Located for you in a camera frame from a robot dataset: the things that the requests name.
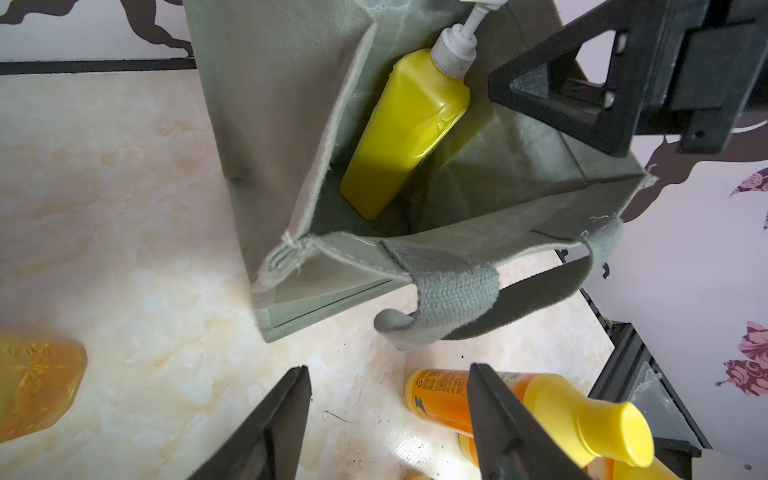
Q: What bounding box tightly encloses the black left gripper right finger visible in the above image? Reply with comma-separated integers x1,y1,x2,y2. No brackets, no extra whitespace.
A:
468,363,589,480

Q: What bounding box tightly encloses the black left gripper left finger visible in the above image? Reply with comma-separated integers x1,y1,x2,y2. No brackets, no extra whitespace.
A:
190,366,312,480

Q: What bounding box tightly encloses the green fabric shopping bag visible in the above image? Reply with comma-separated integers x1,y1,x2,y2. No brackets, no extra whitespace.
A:
184,1,653,350

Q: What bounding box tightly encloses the large orange pump soap bottle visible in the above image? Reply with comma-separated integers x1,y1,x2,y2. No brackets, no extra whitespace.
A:
1,332,88,442

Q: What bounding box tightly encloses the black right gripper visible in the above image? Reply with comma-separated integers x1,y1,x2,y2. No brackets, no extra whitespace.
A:
488,1,767,157

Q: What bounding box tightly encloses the yellow pump soap bottle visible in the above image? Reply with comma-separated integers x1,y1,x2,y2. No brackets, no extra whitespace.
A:
340,1,505,220

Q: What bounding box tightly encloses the orange bottle yellow cap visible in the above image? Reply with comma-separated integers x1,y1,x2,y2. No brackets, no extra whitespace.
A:
404,369,655,468
584,458,680,480

